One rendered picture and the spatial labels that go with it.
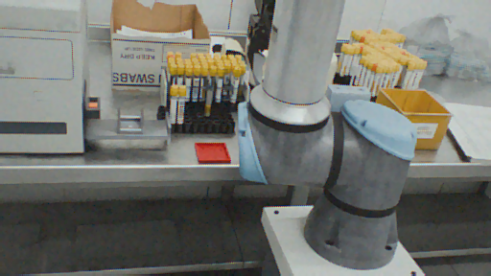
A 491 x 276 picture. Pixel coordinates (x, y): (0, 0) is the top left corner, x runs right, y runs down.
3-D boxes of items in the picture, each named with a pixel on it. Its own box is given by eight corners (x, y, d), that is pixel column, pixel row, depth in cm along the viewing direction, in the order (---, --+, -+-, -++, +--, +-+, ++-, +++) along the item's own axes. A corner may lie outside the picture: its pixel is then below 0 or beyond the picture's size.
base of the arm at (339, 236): (407, 273, 77) (425, 220, 73) (310, 265, 76) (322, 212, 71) (381, 216, 90) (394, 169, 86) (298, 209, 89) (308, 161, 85)
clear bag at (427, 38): (402, 79, 160) (420, 22, 150) (367, 57, 172) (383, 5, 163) (457, 74, 171) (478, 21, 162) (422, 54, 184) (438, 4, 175)
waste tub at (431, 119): (390, 150, 119) (403, 113, 114) (367, 122, 130) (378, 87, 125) (439, 150, 122) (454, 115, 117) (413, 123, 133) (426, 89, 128)
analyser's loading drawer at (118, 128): (65, 144, 99) (64, 121, 96) (68, 126, 104) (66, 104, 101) (170, 144, 104) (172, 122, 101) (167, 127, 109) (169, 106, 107)
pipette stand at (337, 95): (324, 130, 123) (334, 94, 118) (317, 116, 129) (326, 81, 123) (362, 132, 124) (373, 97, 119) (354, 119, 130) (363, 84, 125)
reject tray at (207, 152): (198, 163, 103) (198, 159, 102) (194, 145, 108) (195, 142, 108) (230, 163, 105) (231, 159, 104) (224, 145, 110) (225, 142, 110)
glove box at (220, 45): (207, 93, 131) (211, 58, 126) (196, 57, 151) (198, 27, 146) (253, 94, 134) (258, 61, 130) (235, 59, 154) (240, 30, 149)
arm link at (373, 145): (411, 214, 74) (437, 131, 68) (322, 206, 73) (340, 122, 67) (387, 172, 85) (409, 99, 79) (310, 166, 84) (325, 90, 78)
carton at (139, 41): (109, 90, 125) (109, 33, 117) (110, 47, 148) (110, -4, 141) (207, 94, 131) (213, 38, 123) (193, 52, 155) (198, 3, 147)
